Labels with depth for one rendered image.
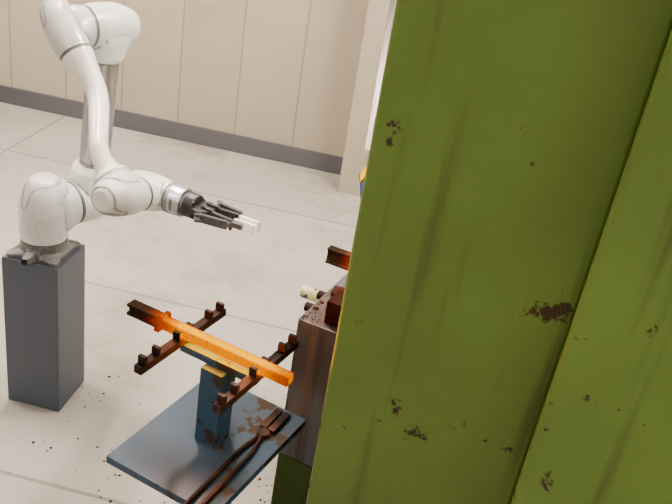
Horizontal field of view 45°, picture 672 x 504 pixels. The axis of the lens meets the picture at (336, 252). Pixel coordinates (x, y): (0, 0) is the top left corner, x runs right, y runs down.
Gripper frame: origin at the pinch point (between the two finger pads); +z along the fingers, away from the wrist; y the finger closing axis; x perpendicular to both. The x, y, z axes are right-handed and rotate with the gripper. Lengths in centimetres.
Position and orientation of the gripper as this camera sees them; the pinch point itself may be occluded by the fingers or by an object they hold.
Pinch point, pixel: (246, 224)
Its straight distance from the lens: 228.9
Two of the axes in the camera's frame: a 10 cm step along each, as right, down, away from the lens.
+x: 1.5, -8.7, -4.6
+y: -4.2, 3.7, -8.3
